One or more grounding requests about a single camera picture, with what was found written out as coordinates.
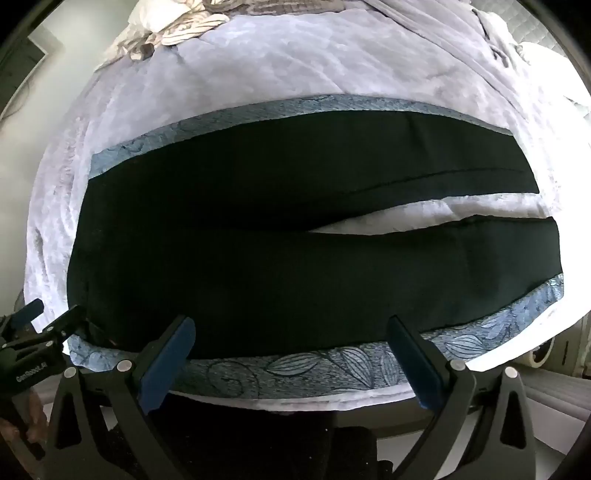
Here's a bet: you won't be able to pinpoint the black pants with blue trim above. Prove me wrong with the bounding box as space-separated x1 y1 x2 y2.
67 95 563 400

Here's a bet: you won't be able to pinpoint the person's left hand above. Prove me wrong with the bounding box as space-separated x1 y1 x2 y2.
1 390 48 443

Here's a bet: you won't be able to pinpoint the beige striped pillow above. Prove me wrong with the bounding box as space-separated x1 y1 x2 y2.
100 1 229 67

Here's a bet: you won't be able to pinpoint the lavender plush bed blanket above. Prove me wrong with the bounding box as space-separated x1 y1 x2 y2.
23 0 591 413

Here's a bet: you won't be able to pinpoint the grey knitted throw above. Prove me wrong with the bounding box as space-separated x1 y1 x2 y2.
204 0 346 16

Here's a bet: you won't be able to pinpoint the white quilted mattress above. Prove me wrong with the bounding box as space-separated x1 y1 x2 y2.
471 0 570 64

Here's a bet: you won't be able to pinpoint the dark wall monitor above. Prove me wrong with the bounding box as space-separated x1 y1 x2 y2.
0 38 47 116

